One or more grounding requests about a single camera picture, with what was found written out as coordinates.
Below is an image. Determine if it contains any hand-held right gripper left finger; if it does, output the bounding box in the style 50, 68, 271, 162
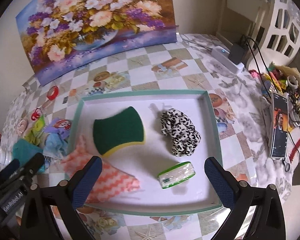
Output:
20, 156, 103, 240

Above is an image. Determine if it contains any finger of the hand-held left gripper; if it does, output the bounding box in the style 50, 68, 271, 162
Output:
14, 152, 45, 188
0, 159, 21, 189

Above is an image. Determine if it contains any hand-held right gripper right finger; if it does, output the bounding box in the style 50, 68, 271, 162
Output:
204, 157, 287, 240

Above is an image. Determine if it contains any pink chevron cloth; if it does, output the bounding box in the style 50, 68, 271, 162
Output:
61, 135, 142, 204

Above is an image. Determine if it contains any purple baby wipes packet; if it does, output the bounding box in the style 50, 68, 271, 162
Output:
44, 118, 73, 140

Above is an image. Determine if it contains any green yellow sponge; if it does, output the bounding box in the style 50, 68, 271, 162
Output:
93, 106, 147, 158

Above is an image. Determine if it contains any leopard print scrunchie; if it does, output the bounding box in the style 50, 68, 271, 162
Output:
160, 108, 202, 157

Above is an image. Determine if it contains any teal-rimmed white tray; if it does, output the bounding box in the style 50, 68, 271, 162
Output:
65, 89, 224, 217

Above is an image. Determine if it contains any teal plastic wipes box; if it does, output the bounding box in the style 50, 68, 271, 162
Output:
12, 140, 44, 173

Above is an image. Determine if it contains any blue face mask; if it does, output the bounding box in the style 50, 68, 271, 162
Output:
42, 131, 70, 159

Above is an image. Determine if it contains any red tape roll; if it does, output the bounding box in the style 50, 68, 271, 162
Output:
46, 85, 59, 101

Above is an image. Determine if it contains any smartphone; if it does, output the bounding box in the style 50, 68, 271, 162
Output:
269, 92, 290, 160

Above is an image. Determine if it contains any red zigzag ribbon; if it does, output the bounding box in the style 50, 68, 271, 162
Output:
289, 129, 300, 162

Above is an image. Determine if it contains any pile of small clutter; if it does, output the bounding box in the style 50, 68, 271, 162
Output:
249, 61, 300, 130

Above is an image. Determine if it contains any white power strip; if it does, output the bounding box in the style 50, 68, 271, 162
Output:
211, 45, 245, 75

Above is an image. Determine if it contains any black power adapter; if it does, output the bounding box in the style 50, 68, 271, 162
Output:
229, 42, 248, 65

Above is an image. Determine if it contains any flower painting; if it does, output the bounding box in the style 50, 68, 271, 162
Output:
15, 0, 178, 87

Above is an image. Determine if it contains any white lattice plastic chair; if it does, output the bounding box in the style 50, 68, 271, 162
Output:
245, 0, 300, 68

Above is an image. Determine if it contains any black cable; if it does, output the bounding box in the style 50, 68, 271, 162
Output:
240, 36, 270, 93

